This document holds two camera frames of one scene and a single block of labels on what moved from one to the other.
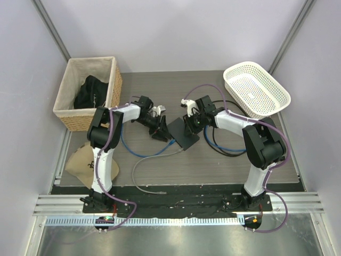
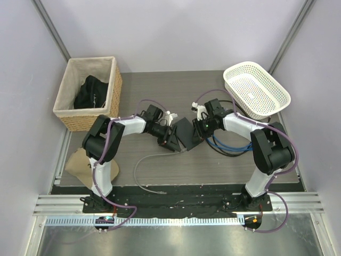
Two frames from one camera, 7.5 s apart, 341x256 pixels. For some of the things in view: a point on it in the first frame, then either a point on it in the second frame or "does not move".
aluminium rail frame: x=66 y=205 does not move
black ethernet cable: x=217 y=151 does not move
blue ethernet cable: x=146 y=156 to x=230 y=146
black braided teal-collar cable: x=214 y=136 does not move
